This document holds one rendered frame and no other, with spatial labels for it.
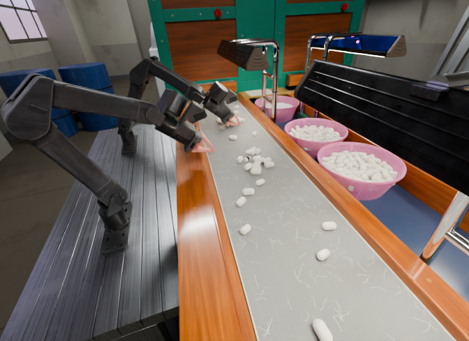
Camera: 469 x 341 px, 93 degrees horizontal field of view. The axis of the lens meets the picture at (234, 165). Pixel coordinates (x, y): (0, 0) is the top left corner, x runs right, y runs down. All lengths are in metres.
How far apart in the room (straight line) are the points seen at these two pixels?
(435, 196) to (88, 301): 0.96
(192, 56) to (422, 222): 1.40
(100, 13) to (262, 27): 6.33
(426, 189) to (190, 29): 1.38
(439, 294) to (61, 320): 0.73
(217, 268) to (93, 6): 7.48
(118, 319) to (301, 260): 0.40
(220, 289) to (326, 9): 1.71
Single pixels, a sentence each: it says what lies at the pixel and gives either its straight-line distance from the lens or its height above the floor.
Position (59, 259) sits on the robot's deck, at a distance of 0.80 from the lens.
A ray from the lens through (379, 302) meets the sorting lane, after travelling 0.54.
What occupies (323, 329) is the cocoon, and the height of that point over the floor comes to 0.76.
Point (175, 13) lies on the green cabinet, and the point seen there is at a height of 1.25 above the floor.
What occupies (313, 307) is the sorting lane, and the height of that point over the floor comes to 0.74.
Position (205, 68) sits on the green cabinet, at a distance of 1.60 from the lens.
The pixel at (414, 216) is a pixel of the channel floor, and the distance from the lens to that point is 0.85.
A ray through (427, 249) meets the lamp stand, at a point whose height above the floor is 0.79.
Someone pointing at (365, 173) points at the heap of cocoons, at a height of 0.74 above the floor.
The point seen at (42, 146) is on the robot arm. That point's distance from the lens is 0.61.
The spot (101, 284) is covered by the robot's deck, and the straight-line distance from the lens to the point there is 0.68.
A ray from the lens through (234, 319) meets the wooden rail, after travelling 0.45.
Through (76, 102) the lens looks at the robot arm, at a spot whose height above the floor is 1.05.
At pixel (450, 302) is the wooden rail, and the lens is 0.57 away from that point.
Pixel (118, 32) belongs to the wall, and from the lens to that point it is 7.62.
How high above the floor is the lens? 1.18
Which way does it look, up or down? 32 degrees down
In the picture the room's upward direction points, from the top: 3 degrees counter-clockwise
